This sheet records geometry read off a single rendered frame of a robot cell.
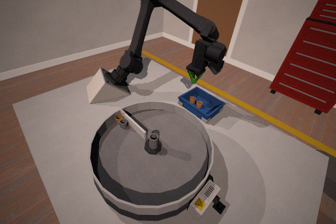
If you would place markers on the blue crate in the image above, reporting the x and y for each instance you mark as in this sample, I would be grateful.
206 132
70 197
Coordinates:
211 105

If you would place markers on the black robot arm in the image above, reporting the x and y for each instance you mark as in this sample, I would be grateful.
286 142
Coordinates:
131 61

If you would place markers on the bronze bushing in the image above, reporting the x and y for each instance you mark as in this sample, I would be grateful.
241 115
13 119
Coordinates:
192 99
118 117
199 104

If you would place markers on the grey metal bushing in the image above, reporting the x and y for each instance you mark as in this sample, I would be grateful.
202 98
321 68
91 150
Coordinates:
153 135
153 146
123 123

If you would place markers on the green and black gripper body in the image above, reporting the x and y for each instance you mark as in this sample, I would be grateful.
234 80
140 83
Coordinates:
191 66

